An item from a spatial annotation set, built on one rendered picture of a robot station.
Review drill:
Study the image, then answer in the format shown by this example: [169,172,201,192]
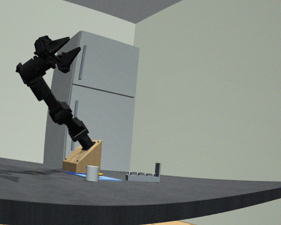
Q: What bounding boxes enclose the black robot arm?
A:
[16,58,96,151]

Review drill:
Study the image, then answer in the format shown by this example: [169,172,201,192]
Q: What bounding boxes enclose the grey cylinder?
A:
[86,165,99,181]

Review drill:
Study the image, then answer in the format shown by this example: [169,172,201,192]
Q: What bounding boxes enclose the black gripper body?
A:
[31,38,70,75]

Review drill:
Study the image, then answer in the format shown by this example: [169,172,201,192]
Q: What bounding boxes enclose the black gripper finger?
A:
[62,47,81,68]
[44,37,70,56]

